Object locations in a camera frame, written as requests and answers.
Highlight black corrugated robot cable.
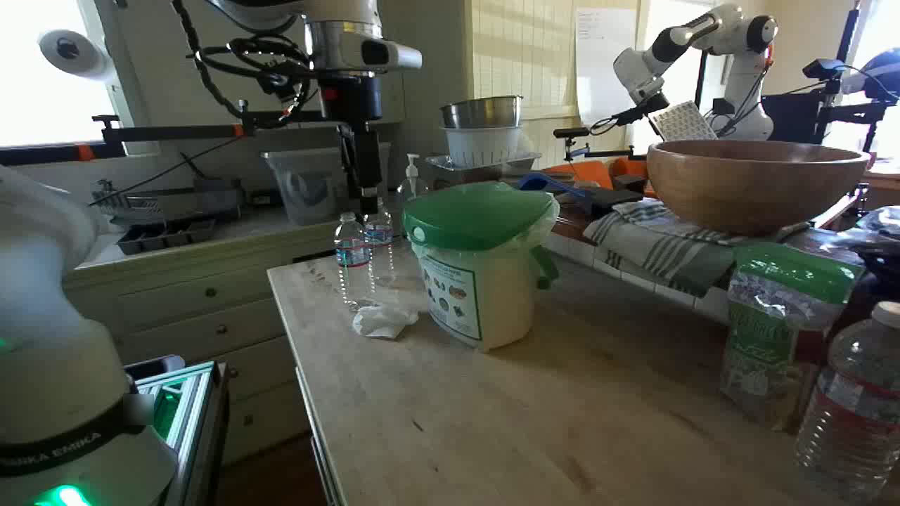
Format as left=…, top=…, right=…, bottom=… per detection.
left=172, top=0, right=318, bottom=124

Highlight blue padded object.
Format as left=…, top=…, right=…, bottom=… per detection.
left=802, top=48, right=900, bottom=107

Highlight white paper sheet on wall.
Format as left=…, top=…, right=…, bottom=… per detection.
left=573, top=8, right=644, bottom=105

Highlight white ribbed container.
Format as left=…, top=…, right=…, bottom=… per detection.
left=442, top=124, right=529, bottom=171

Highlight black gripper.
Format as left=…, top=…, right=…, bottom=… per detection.
left=321, top=76, right=388, bottom=219

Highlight large wooden bowl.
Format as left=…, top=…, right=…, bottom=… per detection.
left=644, top=139, right=876, bottom=240

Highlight grey striped kitchen towel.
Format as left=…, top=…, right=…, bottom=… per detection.
left=581, top=198, right=746, bottom=299

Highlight stainless steel mixing bowl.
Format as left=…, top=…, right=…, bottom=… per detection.
left=439, top=94, right=525, bottom=133

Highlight round white wall fixture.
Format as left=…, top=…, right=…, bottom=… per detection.
left=37, top=28, right=111, bottom=81

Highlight white compost bin with label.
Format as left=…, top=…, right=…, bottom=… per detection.
left=409, top=233, right=542, bottom=355

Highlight black mounting rail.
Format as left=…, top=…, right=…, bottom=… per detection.
left=0, top=107, right=325, bottom=170

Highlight orange cloth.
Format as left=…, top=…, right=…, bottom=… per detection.
left=542, top=154, right=653, bottom=191

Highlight large clear water bottle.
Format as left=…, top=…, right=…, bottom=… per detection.
left=792, top=299, right=900, bottom=506

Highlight green plastic bin lid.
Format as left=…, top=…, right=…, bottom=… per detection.
left=402, top=181, right=563, bottom=254

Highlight small clear water bottle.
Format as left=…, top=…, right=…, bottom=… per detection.
left=360, top=198, right=400, bottom=289
left=332, top=211, right=376, bottom=309

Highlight metal robot control box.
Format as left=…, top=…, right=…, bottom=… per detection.
left=124, top=351, right=232, bottom=506

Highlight clear pump sanitizer bottle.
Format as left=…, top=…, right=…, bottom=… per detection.
left=400, top=153, right=426, bottom=206

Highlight clear plastic storage tub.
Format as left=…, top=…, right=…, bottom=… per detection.
left=260, top=143, right=393, bottom=228

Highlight crumpled white tissue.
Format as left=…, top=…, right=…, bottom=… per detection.
left=348, top=302, right=422, bottom=344

